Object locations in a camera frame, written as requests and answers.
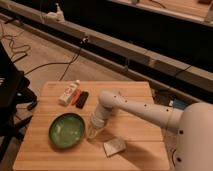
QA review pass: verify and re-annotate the grey sponge pad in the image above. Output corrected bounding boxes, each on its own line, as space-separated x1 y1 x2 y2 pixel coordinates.
103 137 126 157

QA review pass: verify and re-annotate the green ceramic bowl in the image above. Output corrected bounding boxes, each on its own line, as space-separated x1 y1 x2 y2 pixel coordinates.
48 113 85 149

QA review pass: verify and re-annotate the blue box on floor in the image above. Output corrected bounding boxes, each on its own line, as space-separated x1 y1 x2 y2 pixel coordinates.
169 98 188 110

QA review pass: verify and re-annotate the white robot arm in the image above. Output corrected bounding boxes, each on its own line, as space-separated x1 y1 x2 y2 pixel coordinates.
88 91 213 171

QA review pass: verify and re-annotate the white glue bottle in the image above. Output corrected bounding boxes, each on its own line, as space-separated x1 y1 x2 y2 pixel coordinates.
58 80 80 106

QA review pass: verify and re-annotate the grey metal rail frame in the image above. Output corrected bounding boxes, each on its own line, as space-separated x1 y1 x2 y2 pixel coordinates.
0 0 213 103

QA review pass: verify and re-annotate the white power adapter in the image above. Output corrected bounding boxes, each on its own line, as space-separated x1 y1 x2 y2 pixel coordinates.
46 4 65 22

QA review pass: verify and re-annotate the black floor cable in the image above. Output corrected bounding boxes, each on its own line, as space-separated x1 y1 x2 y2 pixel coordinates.
0 19 90 82

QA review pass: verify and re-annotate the orange marker pen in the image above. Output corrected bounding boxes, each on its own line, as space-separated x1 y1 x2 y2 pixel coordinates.
71 90 81 105

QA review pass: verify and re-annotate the black rectangular block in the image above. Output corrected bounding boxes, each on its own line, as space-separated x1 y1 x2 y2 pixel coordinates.
76 91 89 109

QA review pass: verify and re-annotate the black office chair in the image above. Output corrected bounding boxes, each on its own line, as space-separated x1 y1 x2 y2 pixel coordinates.
0 42 37 162

